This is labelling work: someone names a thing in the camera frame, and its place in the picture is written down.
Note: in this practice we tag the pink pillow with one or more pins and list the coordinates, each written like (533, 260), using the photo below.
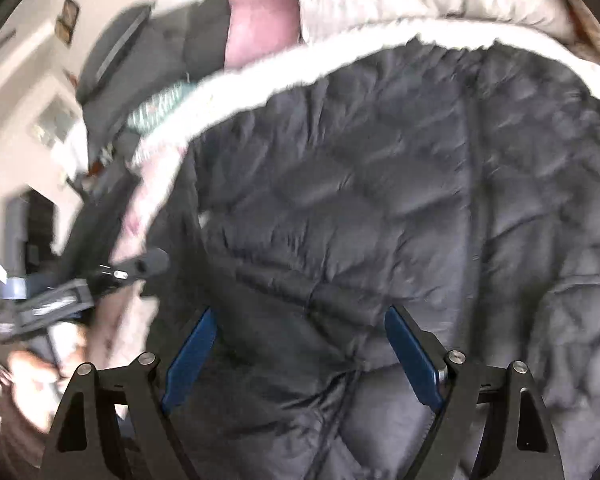
(260, 10)

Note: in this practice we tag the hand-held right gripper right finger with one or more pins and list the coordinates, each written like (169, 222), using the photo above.
(412, 360)

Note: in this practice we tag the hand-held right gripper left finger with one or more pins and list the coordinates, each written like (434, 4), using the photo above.
(190, 360)

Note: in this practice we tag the black quilted puffer jacket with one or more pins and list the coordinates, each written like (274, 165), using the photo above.
(370, 200)

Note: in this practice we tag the wall picture frame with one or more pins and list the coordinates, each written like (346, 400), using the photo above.
(68, 17)

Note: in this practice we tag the dark grey cloth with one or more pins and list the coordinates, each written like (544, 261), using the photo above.
(145, 55)

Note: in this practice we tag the green patterned cloth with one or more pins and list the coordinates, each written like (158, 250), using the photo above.
(157, 105)

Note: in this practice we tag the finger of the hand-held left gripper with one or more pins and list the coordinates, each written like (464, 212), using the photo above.
(140, 262)

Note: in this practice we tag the dark cabinet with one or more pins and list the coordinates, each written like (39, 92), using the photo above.
(36, 230)

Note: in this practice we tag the person's left hand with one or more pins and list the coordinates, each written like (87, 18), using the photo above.
(30, 370)

